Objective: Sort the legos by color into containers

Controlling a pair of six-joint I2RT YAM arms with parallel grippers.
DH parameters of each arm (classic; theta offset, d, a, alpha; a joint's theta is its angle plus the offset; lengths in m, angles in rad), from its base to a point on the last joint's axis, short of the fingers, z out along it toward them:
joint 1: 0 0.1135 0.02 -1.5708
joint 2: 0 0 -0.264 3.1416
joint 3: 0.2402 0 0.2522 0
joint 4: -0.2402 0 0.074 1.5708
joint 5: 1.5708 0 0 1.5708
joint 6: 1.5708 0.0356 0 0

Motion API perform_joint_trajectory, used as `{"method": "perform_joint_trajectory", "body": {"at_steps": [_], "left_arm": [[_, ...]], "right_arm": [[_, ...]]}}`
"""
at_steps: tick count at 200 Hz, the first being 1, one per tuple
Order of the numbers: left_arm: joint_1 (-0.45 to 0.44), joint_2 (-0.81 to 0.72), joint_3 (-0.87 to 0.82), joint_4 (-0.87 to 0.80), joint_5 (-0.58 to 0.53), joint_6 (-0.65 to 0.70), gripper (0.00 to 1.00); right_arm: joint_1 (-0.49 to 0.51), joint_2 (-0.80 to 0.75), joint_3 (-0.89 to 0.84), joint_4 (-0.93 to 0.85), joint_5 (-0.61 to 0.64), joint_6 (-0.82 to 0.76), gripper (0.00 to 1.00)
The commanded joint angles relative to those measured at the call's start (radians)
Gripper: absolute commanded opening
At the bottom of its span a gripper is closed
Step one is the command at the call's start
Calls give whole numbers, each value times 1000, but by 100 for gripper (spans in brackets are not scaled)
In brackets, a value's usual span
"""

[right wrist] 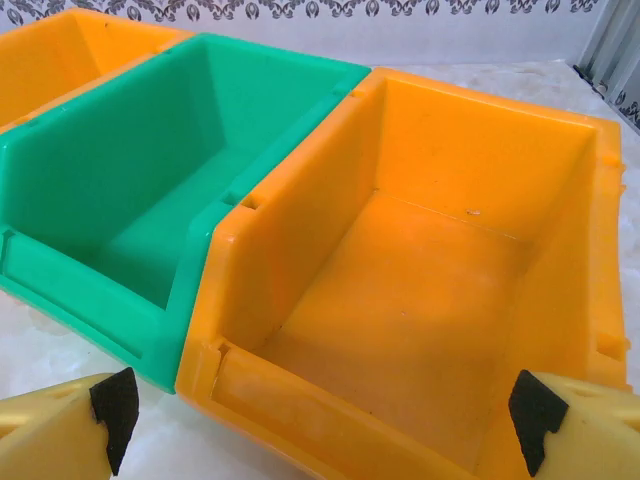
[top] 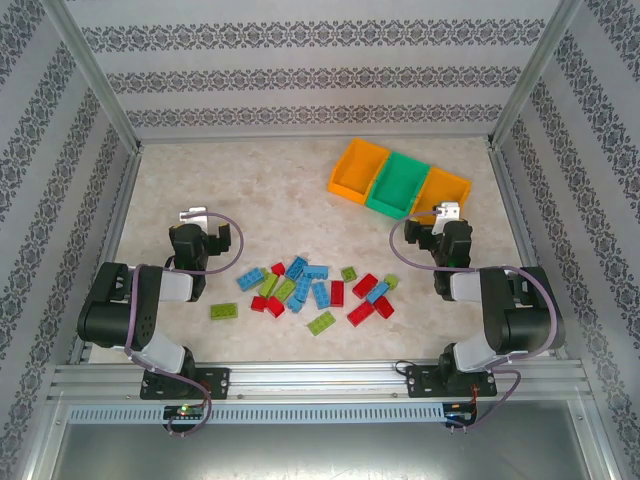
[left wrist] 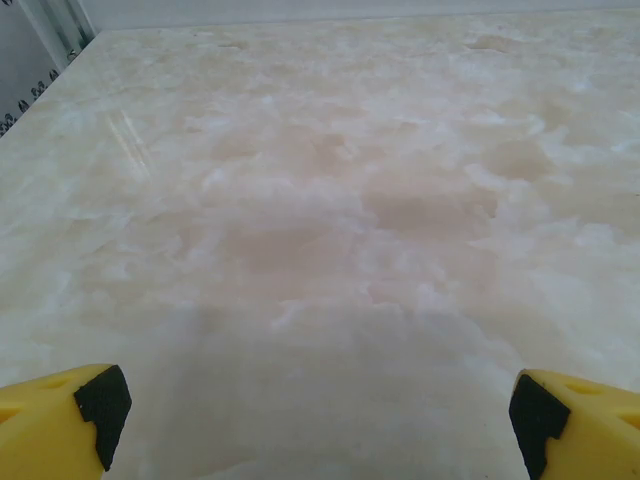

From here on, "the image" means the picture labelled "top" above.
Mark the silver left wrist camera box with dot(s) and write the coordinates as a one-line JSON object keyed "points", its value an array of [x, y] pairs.
{"points": [[194, 215]]}

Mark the orange plastic bin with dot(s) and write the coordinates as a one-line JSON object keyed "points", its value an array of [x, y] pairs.
{"points": [[445, 192], [356, 172]]}

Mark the small green lego brick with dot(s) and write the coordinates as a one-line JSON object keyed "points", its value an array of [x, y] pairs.
{"points": [[348, 274], [391, 281]]}

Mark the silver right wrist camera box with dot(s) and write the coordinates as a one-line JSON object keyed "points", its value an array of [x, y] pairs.
{"points": [[448, 212]]}

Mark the small red lego brick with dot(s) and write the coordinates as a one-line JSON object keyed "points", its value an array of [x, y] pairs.
{"points": [[259, 303], [278, 269]]}

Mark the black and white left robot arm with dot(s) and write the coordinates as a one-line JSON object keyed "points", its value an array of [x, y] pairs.
{"points": [[115, 310]]}

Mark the aluminium frame corner post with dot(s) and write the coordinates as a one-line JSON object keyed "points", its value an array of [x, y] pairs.
{"points": [[537, 65], [85, 65]]}

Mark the grey sheet metal panel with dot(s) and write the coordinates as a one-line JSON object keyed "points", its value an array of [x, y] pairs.
{"points": [[320, 452]]}

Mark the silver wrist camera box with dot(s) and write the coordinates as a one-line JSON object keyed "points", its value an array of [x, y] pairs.
{"points": [[448, 212], [194, 215]]}

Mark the small black circuit board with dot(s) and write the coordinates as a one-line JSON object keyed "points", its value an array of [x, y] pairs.
{"points": [[184, 412], [461, 411]]}

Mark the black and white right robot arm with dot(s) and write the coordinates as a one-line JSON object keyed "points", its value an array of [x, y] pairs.
{"points": [[525, 320]]}

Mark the green plastic bin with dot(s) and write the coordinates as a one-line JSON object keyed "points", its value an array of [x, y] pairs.
{"points": [[398, 186]]}

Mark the small blue lego brick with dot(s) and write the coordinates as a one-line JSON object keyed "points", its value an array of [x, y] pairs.
{"points": [[295, 305]]}

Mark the aluminium frame cross rail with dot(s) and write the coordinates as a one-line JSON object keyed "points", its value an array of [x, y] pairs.
{"points": [[320, 380]]}

